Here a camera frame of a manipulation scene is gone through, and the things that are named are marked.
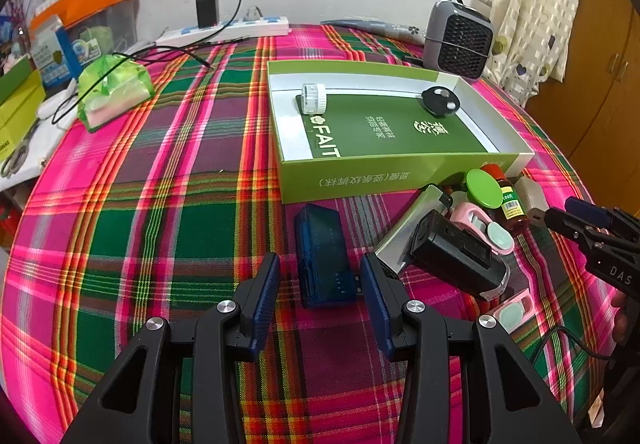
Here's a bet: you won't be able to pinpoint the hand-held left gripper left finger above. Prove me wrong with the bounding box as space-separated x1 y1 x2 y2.
60 251 282 444

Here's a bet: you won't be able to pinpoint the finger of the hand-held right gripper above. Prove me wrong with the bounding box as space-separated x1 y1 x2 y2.
565 197 640 241
544 207 608 251

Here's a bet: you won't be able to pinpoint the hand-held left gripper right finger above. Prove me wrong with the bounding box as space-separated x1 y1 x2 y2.
360 253 583 444

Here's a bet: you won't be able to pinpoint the white charger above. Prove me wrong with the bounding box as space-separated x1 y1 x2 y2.
514 177 548 212

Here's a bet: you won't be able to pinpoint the brown medicine bottle red cap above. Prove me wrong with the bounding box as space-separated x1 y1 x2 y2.
481 163 530 235

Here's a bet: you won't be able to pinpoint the blue translucent usb hub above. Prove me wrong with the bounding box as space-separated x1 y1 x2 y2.
293 203 362 309

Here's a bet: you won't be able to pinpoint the silver metal case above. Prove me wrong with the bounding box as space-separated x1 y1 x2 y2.
374 184 453 280

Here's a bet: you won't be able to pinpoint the pink clip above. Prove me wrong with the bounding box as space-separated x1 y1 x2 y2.
492 289 533 332
450 203 515 255

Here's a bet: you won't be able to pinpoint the green round lid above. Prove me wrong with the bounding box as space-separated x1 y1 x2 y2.
465 168 503 209

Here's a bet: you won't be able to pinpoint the black power bank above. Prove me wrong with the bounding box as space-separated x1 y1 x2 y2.
410 209 511 301

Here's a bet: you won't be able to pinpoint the green cardboard box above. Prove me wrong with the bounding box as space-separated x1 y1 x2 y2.
266 59 536 205

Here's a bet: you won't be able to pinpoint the black key fob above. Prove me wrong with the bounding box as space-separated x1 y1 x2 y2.
419 87 461 119

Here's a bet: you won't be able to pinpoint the white ribbed round cap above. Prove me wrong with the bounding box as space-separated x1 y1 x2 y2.
299 82 327 115

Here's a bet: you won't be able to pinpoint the person's right hand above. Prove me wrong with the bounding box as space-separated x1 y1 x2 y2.
611 291 633 345

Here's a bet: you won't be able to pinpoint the pink green plaid blanket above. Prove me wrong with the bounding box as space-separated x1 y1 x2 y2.
0 22 631 444

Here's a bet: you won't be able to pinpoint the wooden wardrobe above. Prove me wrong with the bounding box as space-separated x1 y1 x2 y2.
525 0 640 225

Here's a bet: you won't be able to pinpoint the grey fan heater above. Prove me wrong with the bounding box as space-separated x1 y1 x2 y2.
422 0 496 80

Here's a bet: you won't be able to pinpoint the green plastic bag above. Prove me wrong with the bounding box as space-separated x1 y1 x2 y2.
76 52 156 134

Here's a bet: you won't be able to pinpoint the white power strip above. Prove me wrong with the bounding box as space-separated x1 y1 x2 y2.
155 14 291 48

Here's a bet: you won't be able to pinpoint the grey floral cloth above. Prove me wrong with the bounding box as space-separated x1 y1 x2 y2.
320 17 426 42

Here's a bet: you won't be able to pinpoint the scissors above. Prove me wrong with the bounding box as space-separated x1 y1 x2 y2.
0 117 43 180

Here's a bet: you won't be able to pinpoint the black charger adapter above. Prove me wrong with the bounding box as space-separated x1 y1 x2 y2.
195 0 221 28

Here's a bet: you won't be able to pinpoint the yellow-green box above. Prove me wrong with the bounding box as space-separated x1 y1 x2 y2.
0 57 48 165

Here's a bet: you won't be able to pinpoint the blue box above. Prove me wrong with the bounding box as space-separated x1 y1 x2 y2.
29 14 83 90

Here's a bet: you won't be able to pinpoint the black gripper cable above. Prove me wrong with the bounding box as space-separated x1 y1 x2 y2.
530 324 617 367

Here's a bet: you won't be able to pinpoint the thin black cable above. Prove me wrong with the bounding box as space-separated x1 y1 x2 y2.
52 37 251 125

